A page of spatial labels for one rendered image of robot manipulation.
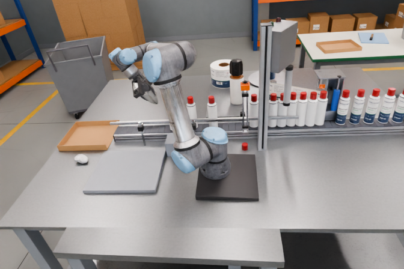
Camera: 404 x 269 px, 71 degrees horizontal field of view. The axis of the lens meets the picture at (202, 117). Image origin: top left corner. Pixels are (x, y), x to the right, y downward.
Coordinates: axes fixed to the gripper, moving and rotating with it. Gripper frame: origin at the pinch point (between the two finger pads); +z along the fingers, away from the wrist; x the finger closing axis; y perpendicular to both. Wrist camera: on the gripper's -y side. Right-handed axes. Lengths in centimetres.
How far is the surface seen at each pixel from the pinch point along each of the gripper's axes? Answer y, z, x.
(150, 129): 0.2, 12.7, 14.9
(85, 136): 3, -5, 55
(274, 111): -2, 40, -53
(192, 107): -1.3, 13.3, -16.4
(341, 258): -39, 125, -45
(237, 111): 17, 39, -31
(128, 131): -0.3, 5.8, 26.7
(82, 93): 155, -10, 149
